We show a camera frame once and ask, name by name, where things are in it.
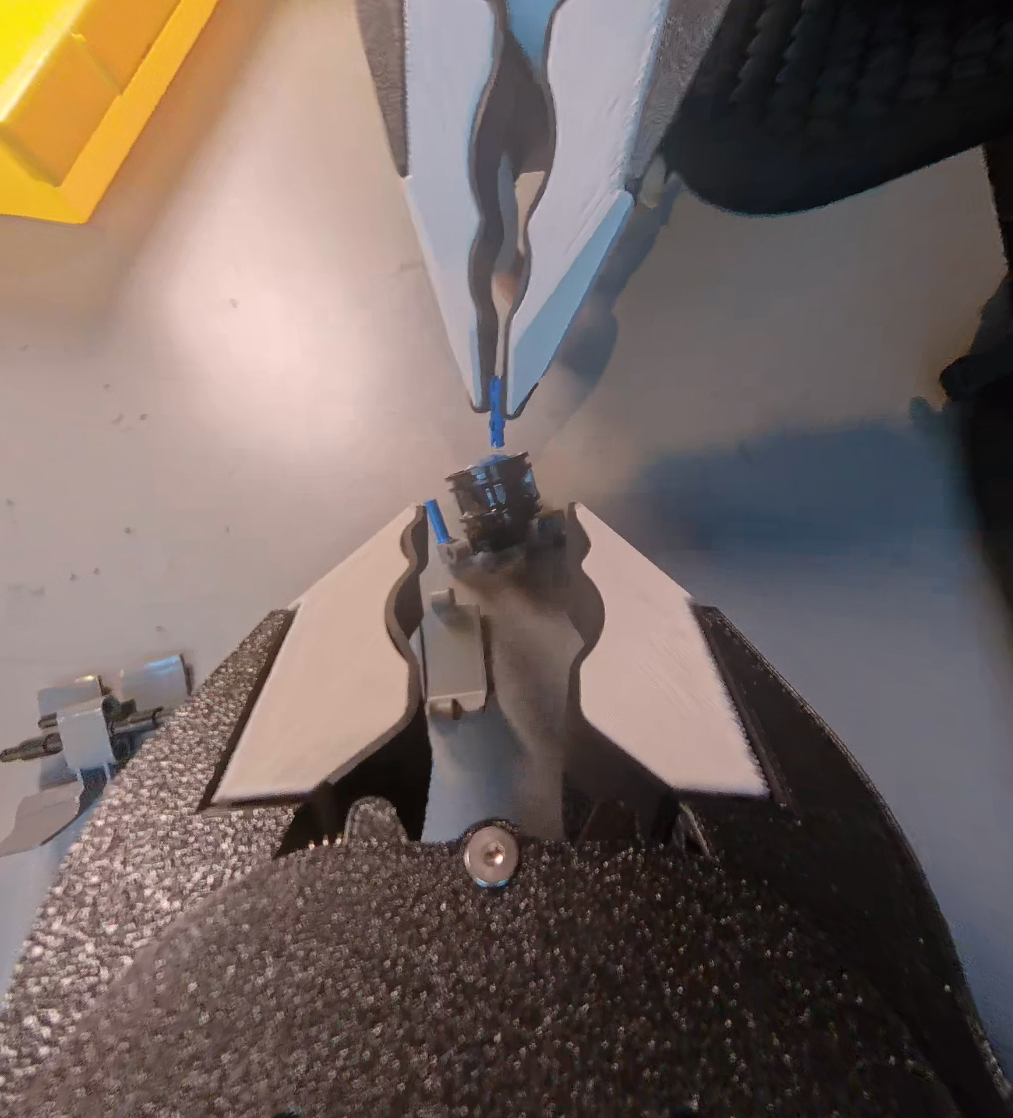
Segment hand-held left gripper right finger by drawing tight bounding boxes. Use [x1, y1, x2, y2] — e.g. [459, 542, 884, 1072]
[564, 502, 773, 844]

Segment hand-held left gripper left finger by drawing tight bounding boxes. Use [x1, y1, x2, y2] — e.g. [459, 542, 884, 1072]
[209, 505, 431, 844]

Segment grey brick panel assembly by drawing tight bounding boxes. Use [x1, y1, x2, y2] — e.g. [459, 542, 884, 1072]
[0, 653, 195, 861]

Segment yellow plastic bin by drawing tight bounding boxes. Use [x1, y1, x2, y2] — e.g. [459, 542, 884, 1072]
[0, 0, 221, 227]

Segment black wheel brick assembly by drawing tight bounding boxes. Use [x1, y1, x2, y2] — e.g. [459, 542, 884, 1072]
[432, 452, 570, 579]

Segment grey desk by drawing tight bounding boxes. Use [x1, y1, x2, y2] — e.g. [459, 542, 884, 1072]
[0, 0, 1013, 1118]

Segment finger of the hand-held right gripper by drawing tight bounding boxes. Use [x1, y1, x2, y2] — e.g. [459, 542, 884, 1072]
[401, 0, 509, 413]
[504, 0, 675, 419]

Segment grey hinged panel piece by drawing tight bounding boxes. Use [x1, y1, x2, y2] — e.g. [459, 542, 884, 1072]
[419, 588, 492, 723]

